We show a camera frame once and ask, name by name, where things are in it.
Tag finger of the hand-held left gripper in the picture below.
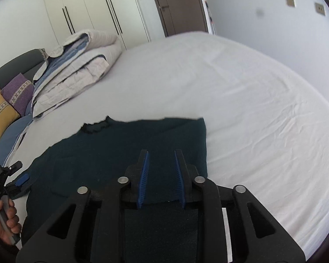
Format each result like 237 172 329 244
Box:
4 161 23 174
6 173 31 200

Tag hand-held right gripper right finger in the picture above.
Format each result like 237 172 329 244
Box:
174 150 314 263

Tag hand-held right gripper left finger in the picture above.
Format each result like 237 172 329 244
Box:
16 150 150 263

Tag dark green sweater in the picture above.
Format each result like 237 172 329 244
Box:
21 117 208 263

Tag person's left hand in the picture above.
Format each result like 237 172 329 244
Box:
0 199 22 245

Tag blue pillow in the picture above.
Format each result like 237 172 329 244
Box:
0 114 33 167

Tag yellow patterned cushion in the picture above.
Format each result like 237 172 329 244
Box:
0 88 20 144

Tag purple patterned cushion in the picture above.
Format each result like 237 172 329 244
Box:
0 73 35 117

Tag white bed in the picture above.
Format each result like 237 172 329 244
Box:
5 30 329 258

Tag folded beige blue duvet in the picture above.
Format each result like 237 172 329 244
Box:
31 30 122 121

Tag brown door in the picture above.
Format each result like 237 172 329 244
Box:
149 0 209 37

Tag cream wardrobe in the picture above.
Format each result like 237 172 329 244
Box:
42 0 165 51

